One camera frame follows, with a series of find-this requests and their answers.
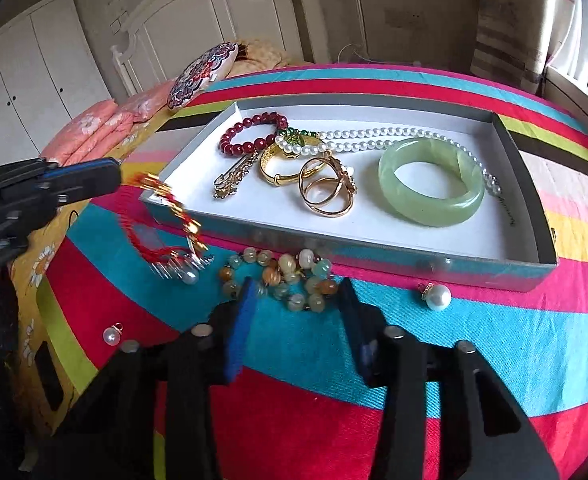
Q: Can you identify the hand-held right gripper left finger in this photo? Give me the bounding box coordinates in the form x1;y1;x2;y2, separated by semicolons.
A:
48;276;259;480

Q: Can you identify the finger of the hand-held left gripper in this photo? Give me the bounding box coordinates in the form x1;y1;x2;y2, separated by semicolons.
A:
0;156;123;198
0;191;74;256

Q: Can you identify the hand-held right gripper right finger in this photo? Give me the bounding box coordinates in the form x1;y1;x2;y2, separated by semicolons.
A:
336;277;560;480

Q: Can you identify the silver rhinestone pearl brooch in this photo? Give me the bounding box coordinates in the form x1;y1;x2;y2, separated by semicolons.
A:
151;252;215;286

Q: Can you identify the multicoloured stone bead bracelet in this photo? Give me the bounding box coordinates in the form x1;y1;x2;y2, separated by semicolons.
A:
218;247;339;313

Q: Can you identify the red woven cord bracelet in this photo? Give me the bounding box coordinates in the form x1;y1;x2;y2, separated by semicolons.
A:
118;172;209;263

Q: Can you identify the silver cardboard box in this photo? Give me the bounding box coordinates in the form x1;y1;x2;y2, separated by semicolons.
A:
138;94;559;293

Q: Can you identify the gold brooch pin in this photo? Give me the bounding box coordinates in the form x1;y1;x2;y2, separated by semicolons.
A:
213;150;259;200

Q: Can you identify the green jade bangle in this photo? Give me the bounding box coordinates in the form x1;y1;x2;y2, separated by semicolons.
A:
378;137;487;227

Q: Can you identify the red bead bracelet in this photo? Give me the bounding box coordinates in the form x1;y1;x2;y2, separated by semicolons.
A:
219;111;289;156

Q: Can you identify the gold bangle with green gem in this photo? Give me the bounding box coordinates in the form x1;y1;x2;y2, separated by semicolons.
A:
259;129;332;187

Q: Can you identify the gold flower brooch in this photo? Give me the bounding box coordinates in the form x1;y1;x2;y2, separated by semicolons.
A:
326;152;359;196

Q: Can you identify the white pearl necklace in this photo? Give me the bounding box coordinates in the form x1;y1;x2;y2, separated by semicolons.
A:
274;127;502;197

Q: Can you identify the pink floral quilt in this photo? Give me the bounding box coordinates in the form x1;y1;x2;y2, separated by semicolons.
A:
38;82;177;166

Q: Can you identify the white wardrobe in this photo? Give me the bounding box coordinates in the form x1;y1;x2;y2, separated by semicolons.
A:
0;0;112;176

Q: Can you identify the striped bed sheet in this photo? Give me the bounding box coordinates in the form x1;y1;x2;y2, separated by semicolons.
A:
18;62;588;480

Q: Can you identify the round embroidered cushion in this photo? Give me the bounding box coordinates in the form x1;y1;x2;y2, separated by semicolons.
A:
168;41;239;111

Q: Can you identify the white headboard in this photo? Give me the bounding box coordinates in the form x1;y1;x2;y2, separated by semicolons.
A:
111;0;332;98

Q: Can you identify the yellow knitted blanket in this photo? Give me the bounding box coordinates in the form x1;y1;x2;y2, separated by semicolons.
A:
229;37;295;78

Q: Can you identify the printed curtain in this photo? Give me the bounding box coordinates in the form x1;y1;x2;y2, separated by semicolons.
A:
471;0;582;96

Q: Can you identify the white cable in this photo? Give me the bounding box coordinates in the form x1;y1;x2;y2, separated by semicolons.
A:
336;42;371;63

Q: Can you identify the white wall pipe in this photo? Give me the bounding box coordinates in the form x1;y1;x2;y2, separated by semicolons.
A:
349;0;369;61

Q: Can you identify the wall socket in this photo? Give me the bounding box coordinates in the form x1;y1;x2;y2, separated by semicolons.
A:
384;7;425;29

